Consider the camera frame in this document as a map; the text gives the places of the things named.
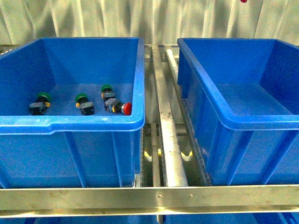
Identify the shelf blue bin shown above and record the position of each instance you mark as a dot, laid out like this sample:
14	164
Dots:
234	218
93	220

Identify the green button switch middle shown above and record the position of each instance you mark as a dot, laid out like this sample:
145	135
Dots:
85	106

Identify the green button switch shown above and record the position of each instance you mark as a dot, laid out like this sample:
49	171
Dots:
107	92
85	106
41	104

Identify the green button switch left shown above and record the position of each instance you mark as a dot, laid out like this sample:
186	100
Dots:
41	104

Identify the red button switch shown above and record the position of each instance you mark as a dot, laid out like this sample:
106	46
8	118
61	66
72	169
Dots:
114	105

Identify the white roller track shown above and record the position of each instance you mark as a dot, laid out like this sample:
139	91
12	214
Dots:
172	62

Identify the steel rack front rail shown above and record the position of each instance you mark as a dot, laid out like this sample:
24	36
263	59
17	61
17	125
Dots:
62	202

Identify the lower shelf blue bin right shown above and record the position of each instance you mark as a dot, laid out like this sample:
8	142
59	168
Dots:
234	218

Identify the green button switch right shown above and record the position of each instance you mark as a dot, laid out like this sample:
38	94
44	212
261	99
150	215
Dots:
107	92

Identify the steel divider rail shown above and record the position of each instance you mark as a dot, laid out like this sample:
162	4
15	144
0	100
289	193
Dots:
174	172

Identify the lower shelf blue bin left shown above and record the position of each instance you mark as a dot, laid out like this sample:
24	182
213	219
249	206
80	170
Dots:
93	220

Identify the blue plastic bin centre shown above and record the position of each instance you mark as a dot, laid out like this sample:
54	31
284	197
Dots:
64	148

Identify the blue ribbed plastic bin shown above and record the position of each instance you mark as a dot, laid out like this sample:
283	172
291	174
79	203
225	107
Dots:
242	99

